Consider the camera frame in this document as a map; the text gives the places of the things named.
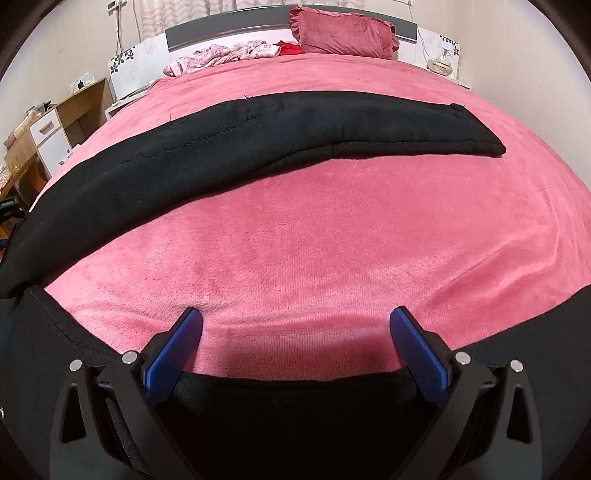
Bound glass bedside lamp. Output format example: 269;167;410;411
427;42;454;77

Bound pink patterned pajamas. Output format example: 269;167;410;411
162;40;280;78

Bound left white nightstand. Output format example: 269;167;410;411
104;85;150;120

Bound right white nightstand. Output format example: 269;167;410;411
445;77;472;91

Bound red garment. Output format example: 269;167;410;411
276;41;304;56

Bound pink fleece bed blanket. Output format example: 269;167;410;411
47;54;590;380

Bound white drawer cabinet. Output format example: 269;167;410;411
29;109;71;177

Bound black pants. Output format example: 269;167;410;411
1;91;590;479

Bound dark red ruffled pillow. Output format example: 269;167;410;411
288;6;400;60

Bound wooden desk with shelves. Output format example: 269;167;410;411
1;78;113;207

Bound white nightstand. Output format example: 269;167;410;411
445;77;472;91
104;85;150;120

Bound patterned white curtain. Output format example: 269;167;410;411
132;0;365;40

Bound grey white headboard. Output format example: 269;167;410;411
108;4;460;101

